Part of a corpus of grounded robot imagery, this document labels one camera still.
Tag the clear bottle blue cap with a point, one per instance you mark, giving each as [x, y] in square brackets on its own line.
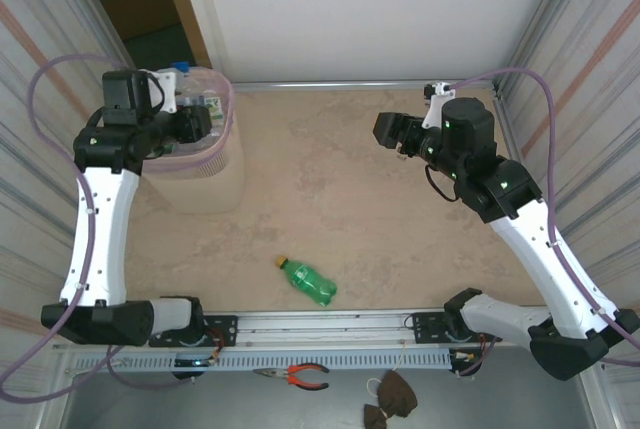
[181, 67]

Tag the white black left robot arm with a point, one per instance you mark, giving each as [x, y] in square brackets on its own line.
[100, 234]

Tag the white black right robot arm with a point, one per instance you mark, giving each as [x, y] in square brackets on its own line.
[540, 249]

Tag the ribbed translucent plastic bin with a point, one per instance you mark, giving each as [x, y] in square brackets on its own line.
[210, 189]

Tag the green soda bottle yellow cap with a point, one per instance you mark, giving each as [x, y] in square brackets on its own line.
[310, 281]

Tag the black controller board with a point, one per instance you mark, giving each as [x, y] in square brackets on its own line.
[465, 359]
[192, 363]

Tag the brown cloth mask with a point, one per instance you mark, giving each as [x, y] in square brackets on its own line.
[395, 394]

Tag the small brown cloth pouch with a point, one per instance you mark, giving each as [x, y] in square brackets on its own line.
[374, 416]

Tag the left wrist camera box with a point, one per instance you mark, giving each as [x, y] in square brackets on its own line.
[167, 86]

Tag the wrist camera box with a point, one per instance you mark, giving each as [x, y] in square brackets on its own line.
[167, 86]
[432, 109]

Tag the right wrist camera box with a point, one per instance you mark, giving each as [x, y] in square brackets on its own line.
[432, 109]

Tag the thin aluminium frame bar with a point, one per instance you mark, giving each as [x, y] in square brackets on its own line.
[350, 84]

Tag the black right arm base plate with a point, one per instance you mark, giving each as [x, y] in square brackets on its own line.
[425, 326]

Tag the aluminium mounting rail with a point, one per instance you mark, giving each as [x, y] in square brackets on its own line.
[325, 326]

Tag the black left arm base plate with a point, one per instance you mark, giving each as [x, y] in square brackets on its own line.
[222, 331]

